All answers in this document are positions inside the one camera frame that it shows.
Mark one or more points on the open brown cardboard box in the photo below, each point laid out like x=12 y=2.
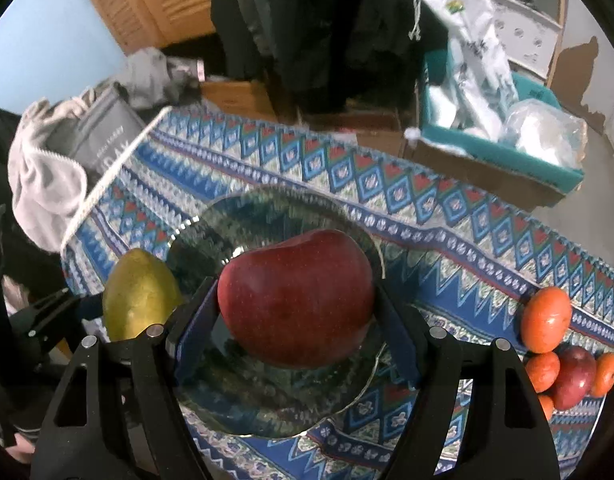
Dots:
x=367 y=130

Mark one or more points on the small brown cardboard box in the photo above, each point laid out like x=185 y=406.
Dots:
x=237 y=97

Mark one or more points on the clear plastic bag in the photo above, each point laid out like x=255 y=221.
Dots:
x=542 y=130

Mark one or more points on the wooden shelf unit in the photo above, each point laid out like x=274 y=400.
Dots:
x=527 y=45

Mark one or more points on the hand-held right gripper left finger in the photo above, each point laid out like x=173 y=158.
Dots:
x=194 y=340

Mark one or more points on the crumpled grey clothing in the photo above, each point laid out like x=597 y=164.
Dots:
x=147 y=75

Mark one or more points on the yellow-green pear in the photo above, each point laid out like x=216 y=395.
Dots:
x=137 y=290

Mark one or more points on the large orange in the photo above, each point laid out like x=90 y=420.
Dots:
x=546 y=320

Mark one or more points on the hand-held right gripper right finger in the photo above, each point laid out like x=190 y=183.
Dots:
x=399 y=340

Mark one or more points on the large brown cardboard box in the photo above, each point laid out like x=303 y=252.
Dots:
x=477 y=175

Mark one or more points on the small tangerine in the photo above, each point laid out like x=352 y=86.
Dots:
x=546 y=407
x=606 y=374
x=542 y=372

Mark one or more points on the large red apple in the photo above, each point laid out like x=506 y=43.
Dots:
x=297 y=295

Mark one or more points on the white printed bag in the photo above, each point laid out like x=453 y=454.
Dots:
x=467 y=50

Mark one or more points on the teal box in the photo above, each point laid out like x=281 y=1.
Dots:
x=487 y=147

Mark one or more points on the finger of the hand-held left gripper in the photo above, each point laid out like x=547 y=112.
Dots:
x=89 y=307
x=49 y=300

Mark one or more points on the dark cloth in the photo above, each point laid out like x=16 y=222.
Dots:
x=2 y=160

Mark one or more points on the dark hanging clothes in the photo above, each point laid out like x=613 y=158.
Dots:
x=337 y=35

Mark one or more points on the blue patterned tablecloth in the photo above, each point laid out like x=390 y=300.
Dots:
x=437 y=240

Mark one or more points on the small red apple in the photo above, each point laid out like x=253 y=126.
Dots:
x=574 y=377

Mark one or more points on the grey printed bag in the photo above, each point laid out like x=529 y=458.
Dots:
x=107 y=130

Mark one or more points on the light grey towel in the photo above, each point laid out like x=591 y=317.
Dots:
x=37 y=185

